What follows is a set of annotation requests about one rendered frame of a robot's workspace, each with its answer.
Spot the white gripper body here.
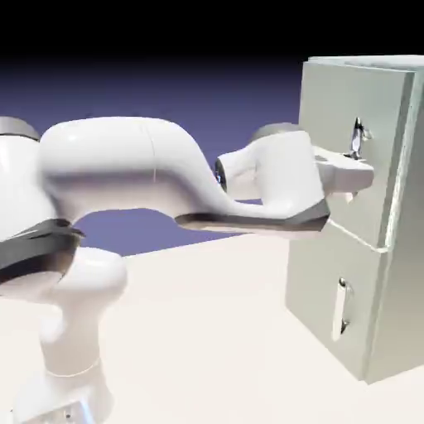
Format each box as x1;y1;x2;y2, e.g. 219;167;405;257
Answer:
311;145;376;199

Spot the tall pale cabinet door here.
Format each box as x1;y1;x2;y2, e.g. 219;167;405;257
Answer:
296;60;417;250

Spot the short pale cabinet door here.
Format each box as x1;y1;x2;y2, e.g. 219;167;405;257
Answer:
285;219;389;383

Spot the pale grey-green cabinet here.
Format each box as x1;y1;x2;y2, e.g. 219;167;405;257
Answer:
284;55;424;386

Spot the shiny curved metal handle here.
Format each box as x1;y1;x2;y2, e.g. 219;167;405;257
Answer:
343;116;374;161
331;277;354;336

